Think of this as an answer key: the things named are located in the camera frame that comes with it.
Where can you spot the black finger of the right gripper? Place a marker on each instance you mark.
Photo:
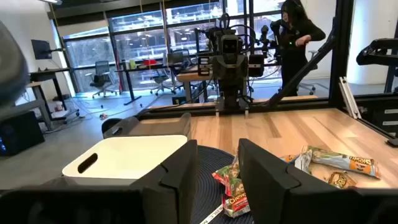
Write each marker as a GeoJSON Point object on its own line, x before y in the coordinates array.
{"type": "Point", "coordinates": [226, 84]}
{"type": "Point", "coordinates": [239, 84]}

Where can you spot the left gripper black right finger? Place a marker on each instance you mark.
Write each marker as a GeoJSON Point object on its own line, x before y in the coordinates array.
{"type": "Point", "coordinates": [273, 193]}

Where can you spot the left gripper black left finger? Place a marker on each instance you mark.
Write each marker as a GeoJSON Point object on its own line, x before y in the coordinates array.
{"type": "Point", "coordinates": [174, 186]}

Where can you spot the black background robot arm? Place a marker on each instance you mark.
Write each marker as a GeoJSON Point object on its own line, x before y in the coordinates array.
{"type": "Point", "coordinates": [264, 34]}

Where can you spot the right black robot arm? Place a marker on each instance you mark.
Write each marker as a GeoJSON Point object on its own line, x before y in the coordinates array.
{"type": "Point", "coordinates": [231, 101]}

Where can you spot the wooden top desk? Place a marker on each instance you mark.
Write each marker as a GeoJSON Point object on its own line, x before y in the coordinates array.
{"type": "Point", "coordinates": [192, 76]}

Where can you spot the dark round woven placemat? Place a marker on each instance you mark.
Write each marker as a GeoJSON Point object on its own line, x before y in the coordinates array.
{"type": "Point", "coordinates": [211, 161]}

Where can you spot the white placemat label strip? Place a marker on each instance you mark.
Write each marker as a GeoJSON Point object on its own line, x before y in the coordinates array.
{"type": "Point", "coordinates": [213, 214]}

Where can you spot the white plastic bin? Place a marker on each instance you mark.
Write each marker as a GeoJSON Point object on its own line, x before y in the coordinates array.
{"type": "Point", "coordinates": [124, 155]}

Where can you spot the person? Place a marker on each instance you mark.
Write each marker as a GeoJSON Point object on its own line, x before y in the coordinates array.
{"type": "Point", "coordinates": [295, 62]}

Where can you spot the grey mesh office chair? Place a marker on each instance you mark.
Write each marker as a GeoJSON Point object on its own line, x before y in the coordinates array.
{"type": "Point", "coordinates": [164, 77]}
{"type": "Point", "coordinates": [102, 77]}

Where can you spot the smoky translucent plastic bin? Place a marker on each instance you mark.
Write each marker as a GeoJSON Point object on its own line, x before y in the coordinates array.
{"type": "Point", "coordinates": [155, 127]}

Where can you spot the white office chair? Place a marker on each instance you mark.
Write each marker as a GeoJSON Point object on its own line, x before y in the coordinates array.
{"type": "Point", "coordinates": [309, 87]}

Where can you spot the red desk object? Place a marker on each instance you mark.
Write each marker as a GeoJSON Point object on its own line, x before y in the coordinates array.
{"type": "Point", "coordinates": [150, 62]}

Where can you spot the black standing desk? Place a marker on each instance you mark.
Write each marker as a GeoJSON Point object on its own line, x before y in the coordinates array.
{"type": "Point", "coordinates": [130, 84]}

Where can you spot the green cup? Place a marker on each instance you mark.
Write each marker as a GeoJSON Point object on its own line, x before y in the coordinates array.
{"type": "Point", "coordinates": [132, 64]}

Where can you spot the black drawer cabinet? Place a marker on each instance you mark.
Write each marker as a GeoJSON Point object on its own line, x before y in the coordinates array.
{"type": "Point", "coordinates": [382, 121]}

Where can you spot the white floor cup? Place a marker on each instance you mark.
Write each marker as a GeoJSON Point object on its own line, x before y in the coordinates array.
{"type": "Point", "coordinates": [58, 106]}

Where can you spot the black exercise machine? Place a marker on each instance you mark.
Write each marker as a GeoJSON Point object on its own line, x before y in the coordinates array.
{"type": "Point", "coordinates": [376, 51]}

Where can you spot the grey side desk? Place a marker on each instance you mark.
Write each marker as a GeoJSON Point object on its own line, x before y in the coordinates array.
{"type": "Point", "coordinates": [40, 93]}

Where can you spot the black floor box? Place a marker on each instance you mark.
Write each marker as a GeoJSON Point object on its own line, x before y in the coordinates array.
{"type": "Point", "coordinates": [18, 133]}

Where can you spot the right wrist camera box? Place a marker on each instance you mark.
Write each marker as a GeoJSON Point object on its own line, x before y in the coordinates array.
{"type": "Point", "coordinates": [231, 45]}

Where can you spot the silver aluminium bracket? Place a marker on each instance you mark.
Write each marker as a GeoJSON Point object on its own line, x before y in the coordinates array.
{"type": "Point", "coordinates": [349, 96]}

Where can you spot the black wall monitor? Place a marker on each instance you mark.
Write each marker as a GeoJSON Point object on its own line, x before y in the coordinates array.
{"type": "Point", "coordinates": [42, 49]}

